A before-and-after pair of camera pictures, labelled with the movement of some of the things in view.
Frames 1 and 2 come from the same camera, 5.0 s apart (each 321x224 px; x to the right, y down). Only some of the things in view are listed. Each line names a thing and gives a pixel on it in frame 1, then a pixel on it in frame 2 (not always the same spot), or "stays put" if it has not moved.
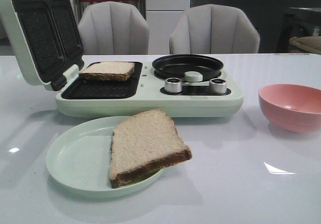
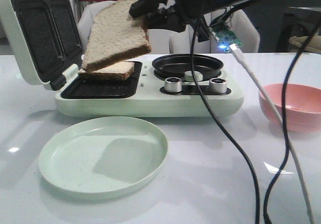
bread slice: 143,143 → 115,35
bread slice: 109,71 stays put
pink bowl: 295,108 stays put
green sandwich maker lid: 41,24 stays put
